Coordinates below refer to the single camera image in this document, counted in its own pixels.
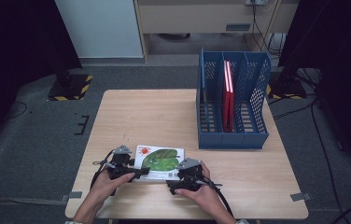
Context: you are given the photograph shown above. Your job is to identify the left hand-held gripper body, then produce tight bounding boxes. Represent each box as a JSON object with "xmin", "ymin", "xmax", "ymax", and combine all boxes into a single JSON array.
[{"xmin": 105, "ymin": 145, "xmax": 136, "ymax": 181}]

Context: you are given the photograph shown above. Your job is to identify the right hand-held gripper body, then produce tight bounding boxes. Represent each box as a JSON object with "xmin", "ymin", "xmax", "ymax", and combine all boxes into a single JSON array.
[{"xmin": 175, "ymin": 157, "xmax": 205, "ymax": 188}]

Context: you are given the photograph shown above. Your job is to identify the white book with green leaf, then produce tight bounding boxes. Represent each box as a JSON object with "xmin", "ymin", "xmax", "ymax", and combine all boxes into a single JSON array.
[{"xmin": 133, "ymin": 144, "xmax": 186, "ymax": 182}]

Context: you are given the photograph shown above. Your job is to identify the blue plastic file rack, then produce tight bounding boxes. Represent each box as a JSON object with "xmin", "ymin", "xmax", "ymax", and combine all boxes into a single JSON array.
[{"xmin": 195, "ymin": 48, "xmax": 273, "ymax": 151}]

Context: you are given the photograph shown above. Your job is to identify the red illustrated hardcover book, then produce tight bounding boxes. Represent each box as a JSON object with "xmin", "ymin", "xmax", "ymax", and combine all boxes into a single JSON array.
[
  {"xmin": 221, "ymin": 60, "xmax": 230, "ymax": 133},
  {"xmin": 227, "ymin": 60, "xmax": 235, "ymax": 133}
]

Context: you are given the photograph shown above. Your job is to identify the person's left hand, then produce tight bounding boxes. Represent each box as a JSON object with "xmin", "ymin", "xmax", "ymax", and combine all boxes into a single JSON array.
[{"xmin": 88, "ymin": 169, "xmax": 136, "ymax": 206}]

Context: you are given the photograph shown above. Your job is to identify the person's right hand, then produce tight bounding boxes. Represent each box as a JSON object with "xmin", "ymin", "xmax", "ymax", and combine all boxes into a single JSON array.
[{"xmin": 174, "ymin": 161, "xmax": 228, "ymax": 218}]

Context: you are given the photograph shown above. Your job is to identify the black floor tape marks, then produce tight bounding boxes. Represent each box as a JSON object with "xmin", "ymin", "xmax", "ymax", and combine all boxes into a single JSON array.
[{"xmin": 74, "ymin": 115, "xmax": 91, "ymax": 136}]

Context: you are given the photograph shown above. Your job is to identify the black stand base hazard stripes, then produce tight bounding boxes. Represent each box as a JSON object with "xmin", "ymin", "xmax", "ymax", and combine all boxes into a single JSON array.
[
  {"xmin": 47, "ymin": 74, "xmax": 94, "ymax": 102},
  {"xmin": 265, "ymin": 69, "xmax": 308, "ymax": 101}
]

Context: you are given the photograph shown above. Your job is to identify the white cabinet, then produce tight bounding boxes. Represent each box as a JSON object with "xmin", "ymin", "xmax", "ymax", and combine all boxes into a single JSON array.
[{"xmin": 54, "ymin": 0, "xmax": 144, "ymax": 60}]

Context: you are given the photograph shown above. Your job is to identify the dark curtain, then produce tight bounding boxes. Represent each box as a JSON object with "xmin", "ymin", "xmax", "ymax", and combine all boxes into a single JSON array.
[
  {"xmin": 0, "ymin": 0, "xmax": 83, "ymax": 157},
  {"xmin": 277, "ymin": 0, "xmax": 351, "ymax": 175}
]

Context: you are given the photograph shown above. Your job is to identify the white power strip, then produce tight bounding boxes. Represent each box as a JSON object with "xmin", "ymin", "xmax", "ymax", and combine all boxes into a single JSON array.
[{"xmin": 246, "ymin": 0, "xmax": 269, "ymax": 7}]

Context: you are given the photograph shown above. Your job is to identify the left hand-held gripper black cable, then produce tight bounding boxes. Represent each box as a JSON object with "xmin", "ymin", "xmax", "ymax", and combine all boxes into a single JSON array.
[{"xmin": 90, "ymin": 148, "xmax": 117, "ymax": 190}]

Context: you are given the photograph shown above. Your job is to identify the hand-held gripper black cable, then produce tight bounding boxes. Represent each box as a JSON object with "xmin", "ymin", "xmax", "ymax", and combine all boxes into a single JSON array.
[
  {"xmin": 191, "ymin": 175, "xmax": 235, "ymax": 218},
  {"xmin": 90, "ymin": 148, "xmax": 117, "ymax": 190}
]

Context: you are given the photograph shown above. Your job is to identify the right hand-held gripper black cable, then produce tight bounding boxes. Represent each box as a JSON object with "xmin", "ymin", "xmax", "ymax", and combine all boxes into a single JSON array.
[{"xmin": 191, "ymin": 175, "xmax": 235, "ymax": 218}]

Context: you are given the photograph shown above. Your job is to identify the thin black floor cable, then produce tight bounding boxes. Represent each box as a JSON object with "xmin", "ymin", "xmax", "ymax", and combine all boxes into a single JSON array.
[{"xmin": 7, "ymin": 101, "xmax": 28, "ymax": 119}]

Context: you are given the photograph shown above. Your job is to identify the hanging black cables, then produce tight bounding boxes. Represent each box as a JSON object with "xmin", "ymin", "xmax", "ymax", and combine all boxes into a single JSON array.
[{"xmin": 251, "ymin": 3, "xmax": 287, "ymax": 60}]

